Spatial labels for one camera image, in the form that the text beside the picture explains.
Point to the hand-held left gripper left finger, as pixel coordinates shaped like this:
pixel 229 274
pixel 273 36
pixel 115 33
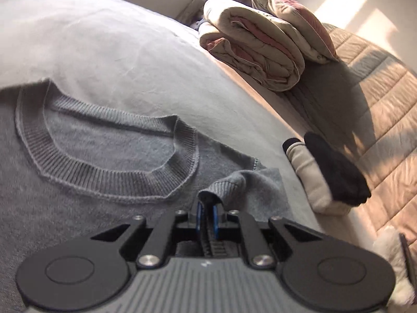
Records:
pixel 201 216

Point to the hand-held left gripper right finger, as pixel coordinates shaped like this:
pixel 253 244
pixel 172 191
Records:
pixel 215 218

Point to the grey patterned knit sweater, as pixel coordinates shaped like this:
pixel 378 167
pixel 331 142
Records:
pixel 97 143

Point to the folded cream garment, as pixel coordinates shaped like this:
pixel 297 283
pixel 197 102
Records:
pixel 312 182

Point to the folded black garment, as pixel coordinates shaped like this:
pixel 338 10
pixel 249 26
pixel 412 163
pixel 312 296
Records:
pixel 335 172

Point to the white plush toy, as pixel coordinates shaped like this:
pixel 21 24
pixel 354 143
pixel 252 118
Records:
pixel 387 251

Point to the folded beige pink quilt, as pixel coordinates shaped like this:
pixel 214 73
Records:
pixel 257 45

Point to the dark blue cloth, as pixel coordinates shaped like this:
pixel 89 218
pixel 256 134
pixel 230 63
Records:
pixel 198 24

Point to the quilted beige bed pad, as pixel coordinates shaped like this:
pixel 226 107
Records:
pixel 384 120

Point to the beige maroon pillow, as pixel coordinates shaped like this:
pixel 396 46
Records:
pixel 293 19

